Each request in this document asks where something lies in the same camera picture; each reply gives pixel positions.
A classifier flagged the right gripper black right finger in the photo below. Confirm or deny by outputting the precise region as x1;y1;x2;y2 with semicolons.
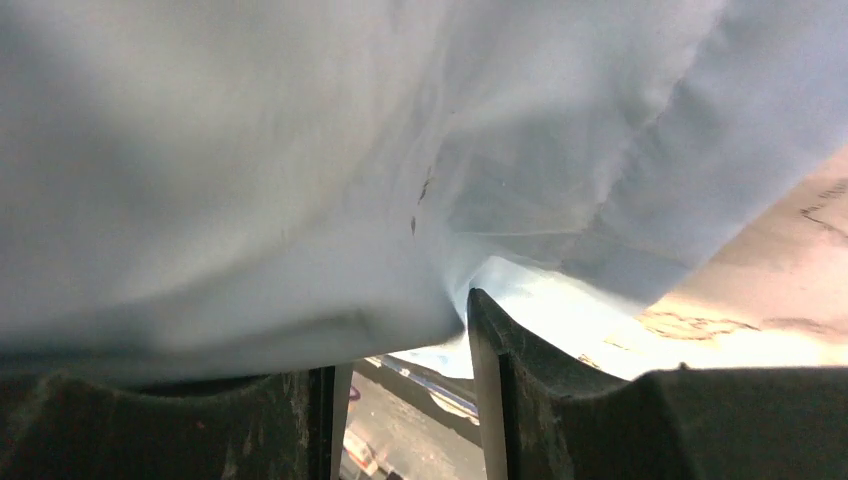
467;289;847;479

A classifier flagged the light blue pillowcase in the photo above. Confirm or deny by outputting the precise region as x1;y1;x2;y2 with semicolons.
1;1;847;385

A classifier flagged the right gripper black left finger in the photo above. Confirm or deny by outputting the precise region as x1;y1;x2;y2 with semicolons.
1;367;337;479

